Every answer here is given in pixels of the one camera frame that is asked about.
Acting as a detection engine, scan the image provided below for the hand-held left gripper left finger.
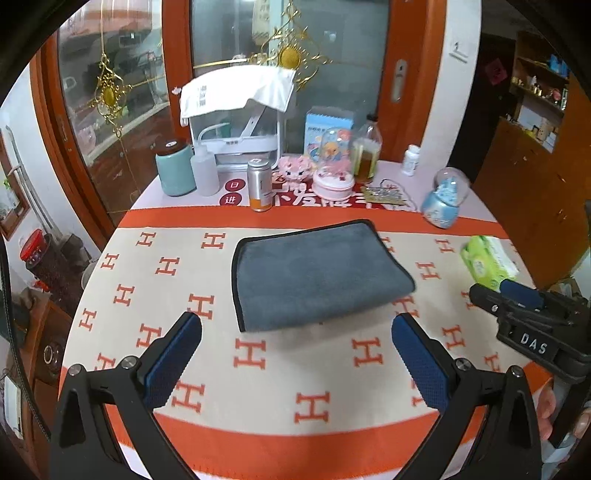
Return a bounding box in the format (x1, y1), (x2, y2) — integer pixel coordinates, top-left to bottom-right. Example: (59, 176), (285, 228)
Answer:
(48, 311), (204, 480)

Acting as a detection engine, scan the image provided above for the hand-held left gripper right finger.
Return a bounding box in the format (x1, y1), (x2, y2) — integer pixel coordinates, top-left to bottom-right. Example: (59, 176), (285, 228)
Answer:
(392, 312), (544, 480)

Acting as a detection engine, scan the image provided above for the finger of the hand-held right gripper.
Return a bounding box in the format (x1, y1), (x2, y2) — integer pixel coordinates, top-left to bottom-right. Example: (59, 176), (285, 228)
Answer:
(499, 278), (546, 310)
(468, 283), (514, 318)

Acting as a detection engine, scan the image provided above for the grey towel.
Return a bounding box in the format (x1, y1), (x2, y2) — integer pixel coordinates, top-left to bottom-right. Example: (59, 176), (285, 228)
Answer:
(232, 220), (417, 333)

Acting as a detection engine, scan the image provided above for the person's right hand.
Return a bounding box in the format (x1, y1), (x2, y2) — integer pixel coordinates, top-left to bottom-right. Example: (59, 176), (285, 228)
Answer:
(538, 385), (591, 446)

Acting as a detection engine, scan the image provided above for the green tissue packet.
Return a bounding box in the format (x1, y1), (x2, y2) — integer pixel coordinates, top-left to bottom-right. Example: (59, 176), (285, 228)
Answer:
(460, 235), (520, 292)

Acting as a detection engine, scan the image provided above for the blue snow globe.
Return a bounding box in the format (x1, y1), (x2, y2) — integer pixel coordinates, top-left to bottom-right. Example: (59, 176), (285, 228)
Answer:
(420, 167), (471, 230)

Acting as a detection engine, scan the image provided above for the orange and cream printed blanket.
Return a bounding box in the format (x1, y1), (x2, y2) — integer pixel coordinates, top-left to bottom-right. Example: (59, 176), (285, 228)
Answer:
(58, 209), (555, 480)

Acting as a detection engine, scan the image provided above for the wooden side cabinet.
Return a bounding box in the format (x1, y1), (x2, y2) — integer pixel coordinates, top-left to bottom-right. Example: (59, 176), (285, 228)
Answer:
(25, 284), (77, 386)

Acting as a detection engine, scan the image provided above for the gold decorative card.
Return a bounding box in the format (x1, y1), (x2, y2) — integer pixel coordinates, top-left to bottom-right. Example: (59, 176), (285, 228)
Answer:
(359, 184), (408, 206)

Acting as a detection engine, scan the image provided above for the white pill bottle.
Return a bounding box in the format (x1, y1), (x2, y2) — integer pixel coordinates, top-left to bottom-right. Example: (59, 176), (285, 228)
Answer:
(401, 144), (421, 177)

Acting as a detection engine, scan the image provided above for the red lidded jar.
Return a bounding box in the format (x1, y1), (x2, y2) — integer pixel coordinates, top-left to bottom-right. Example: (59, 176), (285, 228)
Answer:
(19, 228), (47, 274)

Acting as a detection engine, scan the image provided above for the clear oil bottle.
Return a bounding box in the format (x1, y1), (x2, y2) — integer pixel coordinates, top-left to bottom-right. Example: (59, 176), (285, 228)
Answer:
(351, 115), (382, 184)

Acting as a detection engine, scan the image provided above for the white squeeze bottle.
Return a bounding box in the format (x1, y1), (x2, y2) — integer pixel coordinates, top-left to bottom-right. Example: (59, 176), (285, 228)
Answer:
(188, 124), (221, 197)

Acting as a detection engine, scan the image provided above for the teal thermos cup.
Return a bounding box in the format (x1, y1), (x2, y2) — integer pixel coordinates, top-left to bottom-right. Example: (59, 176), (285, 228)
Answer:
(155, 140), (197, 198)

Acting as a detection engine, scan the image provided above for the silver and orange can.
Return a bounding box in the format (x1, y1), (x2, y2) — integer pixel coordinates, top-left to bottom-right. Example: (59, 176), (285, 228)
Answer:
(247, 158), (273, 213)

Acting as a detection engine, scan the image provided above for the pink snow globe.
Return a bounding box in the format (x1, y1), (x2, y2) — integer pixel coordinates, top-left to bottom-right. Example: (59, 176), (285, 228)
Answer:
(312, 126), (356, 200)

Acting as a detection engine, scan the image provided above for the pink plush toy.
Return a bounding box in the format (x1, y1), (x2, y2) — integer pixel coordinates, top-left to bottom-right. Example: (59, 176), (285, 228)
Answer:
(276, 154), (315, 182)

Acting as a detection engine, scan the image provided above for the white rack with cloth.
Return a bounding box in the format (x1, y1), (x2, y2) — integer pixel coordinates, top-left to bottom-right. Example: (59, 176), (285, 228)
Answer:
(187, 99), (288, 172)

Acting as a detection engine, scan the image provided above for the blue cartoon box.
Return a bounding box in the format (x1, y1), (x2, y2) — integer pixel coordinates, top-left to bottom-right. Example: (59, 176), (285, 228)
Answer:
(304, 106), (356, 163)

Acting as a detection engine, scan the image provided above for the gold door ornament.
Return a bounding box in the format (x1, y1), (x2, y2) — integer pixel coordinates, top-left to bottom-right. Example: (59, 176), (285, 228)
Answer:
(89, 52), (131, 139)
(248, 0), (329, 92)

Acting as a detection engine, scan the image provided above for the white cloth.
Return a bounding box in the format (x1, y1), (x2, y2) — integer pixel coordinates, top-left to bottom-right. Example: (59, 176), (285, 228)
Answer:
(178, 66), (297, 126)

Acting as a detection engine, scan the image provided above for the wooden wall shelf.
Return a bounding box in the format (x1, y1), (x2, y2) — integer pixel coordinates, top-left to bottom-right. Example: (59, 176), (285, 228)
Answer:
(507, 30), (574, 154)

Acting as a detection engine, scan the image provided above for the silver door handle plate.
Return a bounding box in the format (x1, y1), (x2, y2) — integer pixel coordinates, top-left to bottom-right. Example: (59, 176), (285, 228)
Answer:
(391, 58), (408, 103)

